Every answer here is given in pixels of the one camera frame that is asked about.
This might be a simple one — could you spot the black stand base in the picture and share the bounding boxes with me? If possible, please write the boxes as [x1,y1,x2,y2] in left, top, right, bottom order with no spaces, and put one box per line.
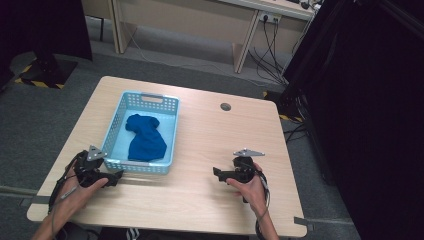
[13,52,80,90]

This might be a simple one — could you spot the person's black striped pants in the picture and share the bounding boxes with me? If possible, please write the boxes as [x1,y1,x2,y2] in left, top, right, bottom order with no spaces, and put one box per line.
[58,222,251,240]

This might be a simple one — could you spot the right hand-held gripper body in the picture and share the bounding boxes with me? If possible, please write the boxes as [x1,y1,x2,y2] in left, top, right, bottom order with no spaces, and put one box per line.
[230,147,266,185]

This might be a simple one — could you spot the white power strip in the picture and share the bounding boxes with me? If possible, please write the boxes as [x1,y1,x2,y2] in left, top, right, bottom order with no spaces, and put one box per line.
[258,11,283,25]

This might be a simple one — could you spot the light blue plastic basket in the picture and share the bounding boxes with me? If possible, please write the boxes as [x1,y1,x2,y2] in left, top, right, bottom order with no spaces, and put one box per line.
[100,90,181,176]

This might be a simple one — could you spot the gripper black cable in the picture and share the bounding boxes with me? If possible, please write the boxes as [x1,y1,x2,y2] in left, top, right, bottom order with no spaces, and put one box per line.
[254,169,272,240]
[47,150,88,240]

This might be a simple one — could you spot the blue cloth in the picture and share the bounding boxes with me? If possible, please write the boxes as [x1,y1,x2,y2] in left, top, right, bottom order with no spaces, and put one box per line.
[124,113,168,163]

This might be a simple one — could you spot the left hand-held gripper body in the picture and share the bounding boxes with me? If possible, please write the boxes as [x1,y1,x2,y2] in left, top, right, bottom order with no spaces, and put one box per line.
[72,145,108,189]

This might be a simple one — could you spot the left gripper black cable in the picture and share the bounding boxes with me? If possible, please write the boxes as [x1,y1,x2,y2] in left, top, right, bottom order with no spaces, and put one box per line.
[47,150,88,240]

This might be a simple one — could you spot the black curtain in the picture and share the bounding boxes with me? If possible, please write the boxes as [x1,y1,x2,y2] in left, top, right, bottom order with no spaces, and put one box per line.
[279,0,424,240]

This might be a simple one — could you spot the person's right hand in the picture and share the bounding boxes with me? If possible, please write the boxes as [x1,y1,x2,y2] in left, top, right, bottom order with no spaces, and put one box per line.
[225,161,270,216]

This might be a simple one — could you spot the grey metal table bracket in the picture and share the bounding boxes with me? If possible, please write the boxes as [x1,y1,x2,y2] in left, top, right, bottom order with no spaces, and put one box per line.
[19,194,51,208]
[293,216,315,233]

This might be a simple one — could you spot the person's left hand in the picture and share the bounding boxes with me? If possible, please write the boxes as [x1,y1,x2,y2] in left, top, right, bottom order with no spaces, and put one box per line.
[53,165,110,219]

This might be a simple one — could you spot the white floor cable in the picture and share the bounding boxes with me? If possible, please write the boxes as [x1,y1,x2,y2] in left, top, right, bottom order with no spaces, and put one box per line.
[127,30,268,88]

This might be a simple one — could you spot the black floor cables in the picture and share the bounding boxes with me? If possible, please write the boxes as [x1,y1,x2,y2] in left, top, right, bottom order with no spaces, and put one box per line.
[282,121,310,145]

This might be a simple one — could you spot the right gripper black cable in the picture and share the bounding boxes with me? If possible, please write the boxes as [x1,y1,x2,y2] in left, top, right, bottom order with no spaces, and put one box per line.
[254,169,272,240]

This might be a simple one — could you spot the beige wooden desk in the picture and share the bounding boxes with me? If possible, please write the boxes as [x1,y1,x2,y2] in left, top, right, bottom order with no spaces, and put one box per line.
[80,0,316,74]

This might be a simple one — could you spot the dark curtain panel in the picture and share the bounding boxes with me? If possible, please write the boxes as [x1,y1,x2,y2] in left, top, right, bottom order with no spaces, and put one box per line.
[0,0,93,93]

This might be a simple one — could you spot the bundle of black cables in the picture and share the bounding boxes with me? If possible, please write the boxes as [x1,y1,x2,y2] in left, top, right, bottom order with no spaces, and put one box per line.
[247,15,290,87]

